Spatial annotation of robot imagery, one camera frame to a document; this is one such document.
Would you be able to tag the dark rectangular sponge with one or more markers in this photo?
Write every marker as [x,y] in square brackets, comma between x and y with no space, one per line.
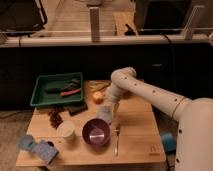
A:
[73,110]

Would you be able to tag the red handled tool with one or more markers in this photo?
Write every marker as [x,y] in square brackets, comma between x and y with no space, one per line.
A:
[71,92]

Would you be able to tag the black handled tool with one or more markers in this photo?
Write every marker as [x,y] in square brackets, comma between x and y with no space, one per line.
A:
[73,84]

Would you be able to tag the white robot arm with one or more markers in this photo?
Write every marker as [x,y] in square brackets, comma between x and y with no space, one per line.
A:
[194,150]

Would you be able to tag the dark red grapes bunch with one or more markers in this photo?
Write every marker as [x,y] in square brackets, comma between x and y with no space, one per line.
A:
[55,118]

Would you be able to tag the blue object on floor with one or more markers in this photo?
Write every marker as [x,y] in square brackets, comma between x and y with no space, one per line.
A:
[169,142]

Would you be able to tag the yellow round fruit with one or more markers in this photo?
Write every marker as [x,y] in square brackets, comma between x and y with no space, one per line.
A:
[97,97]

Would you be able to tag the white horizontal rail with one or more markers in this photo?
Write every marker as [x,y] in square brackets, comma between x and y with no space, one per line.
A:
[104,40]

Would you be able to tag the blue grey towel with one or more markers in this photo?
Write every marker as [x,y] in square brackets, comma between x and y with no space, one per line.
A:
[42,149]

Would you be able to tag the white paper cup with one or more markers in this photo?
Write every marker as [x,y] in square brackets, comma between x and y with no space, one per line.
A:
[66,130]

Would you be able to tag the green plastic tray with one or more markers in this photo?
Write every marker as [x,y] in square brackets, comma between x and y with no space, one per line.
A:
[41,99]

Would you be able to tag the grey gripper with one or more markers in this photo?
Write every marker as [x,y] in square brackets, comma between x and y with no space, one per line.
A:
[105,113]

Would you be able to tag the purple bowl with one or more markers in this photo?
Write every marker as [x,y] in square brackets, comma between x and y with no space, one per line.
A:
[96,132]

